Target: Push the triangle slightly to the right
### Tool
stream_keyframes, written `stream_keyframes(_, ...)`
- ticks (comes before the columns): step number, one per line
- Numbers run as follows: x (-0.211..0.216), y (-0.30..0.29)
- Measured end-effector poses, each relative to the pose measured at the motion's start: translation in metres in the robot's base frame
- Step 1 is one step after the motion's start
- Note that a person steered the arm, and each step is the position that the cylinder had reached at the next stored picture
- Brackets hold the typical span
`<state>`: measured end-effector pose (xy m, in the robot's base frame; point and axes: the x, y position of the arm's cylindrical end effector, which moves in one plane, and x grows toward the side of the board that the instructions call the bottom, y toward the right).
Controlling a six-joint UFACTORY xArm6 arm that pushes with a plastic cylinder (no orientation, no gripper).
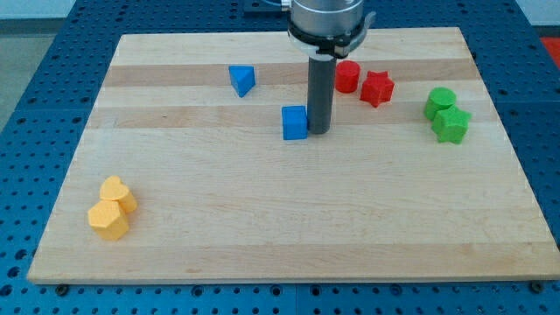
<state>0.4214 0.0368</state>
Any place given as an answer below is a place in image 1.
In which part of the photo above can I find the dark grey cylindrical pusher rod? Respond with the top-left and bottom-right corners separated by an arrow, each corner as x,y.
307,59 -> 336,135

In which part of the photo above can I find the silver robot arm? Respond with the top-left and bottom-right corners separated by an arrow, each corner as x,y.
281,0 -> 376,135

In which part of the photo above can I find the blue triangle block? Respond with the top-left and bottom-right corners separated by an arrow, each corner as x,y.
228,65 -> 256,98

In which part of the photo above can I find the red cylinder block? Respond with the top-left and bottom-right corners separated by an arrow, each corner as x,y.
335,60 -> 361,94

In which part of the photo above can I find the blue cube block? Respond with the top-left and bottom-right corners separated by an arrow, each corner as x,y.
281,105 -> 308,140

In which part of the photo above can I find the red star block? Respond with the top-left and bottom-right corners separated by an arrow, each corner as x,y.
360,71 -> 395,108

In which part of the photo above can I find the green cylinder block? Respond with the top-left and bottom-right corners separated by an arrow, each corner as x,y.
424,87 -> 457,121

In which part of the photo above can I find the green star block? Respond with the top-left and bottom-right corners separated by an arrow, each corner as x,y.
431,106 -> 472,144

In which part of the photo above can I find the wooden board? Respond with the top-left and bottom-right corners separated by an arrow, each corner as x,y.
28,27 -> 559,284

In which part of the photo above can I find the yellow heart block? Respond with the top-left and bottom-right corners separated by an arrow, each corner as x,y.
99,176 -> 138,214

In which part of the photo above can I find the yellow hexagon block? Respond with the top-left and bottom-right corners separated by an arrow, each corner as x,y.
87,200 -> 130,241

